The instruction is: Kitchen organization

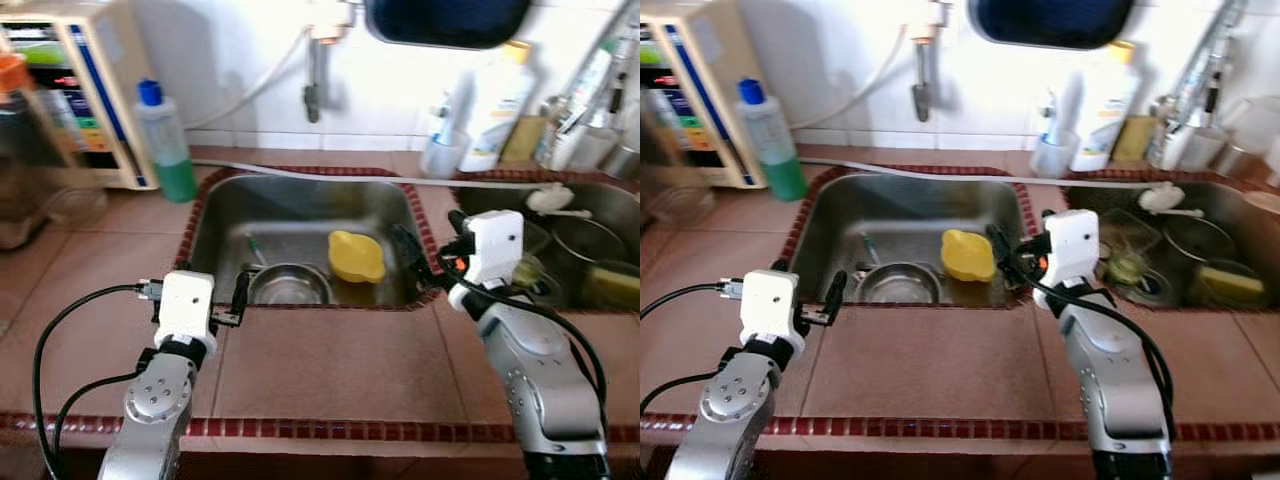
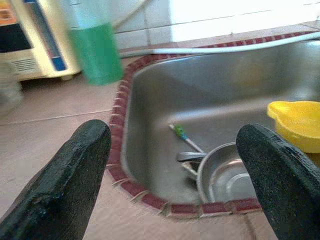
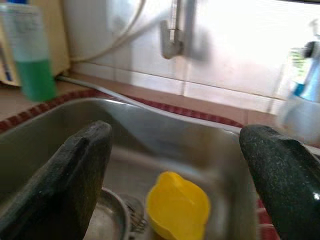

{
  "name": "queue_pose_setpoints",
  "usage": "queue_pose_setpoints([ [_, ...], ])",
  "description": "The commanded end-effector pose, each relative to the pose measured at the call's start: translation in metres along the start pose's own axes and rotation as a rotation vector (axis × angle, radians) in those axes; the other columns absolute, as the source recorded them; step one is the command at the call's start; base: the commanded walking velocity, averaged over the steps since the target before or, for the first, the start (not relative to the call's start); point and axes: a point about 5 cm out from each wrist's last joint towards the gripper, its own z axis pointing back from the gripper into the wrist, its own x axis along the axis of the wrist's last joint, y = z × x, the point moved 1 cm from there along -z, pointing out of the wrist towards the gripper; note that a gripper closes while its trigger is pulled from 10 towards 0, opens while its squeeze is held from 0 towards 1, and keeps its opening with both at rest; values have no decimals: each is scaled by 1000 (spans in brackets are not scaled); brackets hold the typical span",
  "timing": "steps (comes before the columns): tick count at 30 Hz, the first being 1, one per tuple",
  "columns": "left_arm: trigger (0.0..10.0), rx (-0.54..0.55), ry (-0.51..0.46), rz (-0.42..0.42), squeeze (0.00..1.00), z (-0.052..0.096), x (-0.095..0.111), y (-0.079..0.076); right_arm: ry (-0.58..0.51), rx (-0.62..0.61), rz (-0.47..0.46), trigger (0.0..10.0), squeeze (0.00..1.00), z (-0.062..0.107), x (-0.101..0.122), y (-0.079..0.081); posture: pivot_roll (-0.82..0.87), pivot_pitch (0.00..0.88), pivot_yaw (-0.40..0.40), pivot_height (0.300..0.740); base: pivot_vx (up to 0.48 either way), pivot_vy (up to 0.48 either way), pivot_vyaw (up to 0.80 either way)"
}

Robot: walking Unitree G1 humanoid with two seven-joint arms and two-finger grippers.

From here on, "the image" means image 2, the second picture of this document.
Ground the yellow plastic bear bowl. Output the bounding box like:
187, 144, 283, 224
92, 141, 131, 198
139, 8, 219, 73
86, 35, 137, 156
266, 100, 320, 154

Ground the stainless steel sink basin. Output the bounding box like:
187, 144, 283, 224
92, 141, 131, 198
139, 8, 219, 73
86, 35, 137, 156
121, 41, 320, 208

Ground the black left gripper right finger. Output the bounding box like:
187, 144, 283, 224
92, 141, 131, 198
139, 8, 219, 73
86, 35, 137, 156
235, 123, 320, 240

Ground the thin white pipe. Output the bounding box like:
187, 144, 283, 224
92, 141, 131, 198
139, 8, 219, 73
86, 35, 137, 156
119, 32, 320, 59

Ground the shallow steel plate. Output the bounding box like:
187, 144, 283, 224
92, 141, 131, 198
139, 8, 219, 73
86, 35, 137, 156
196, 141, 258, 204

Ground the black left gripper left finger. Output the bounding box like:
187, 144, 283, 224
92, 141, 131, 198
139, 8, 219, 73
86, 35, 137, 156
0, 119, 112, 240

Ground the white green child utensil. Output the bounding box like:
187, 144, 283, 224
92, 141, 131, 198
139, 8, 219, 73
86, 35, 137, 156
168, 123, 206, 154

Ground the green dish soap bottle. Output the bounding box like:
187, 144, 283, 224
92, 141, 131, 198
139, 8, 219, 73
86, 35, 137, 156
58, 0, 125, 87

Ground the metal fork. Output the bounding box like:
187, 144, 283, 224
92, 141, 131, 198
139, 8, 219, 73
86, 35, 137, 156
181, 161, 201, 181

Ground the cream water ionizer machine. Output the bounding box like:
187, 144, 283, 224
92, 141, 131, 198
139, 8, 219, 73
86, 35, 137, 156
0, 0, 82, 82

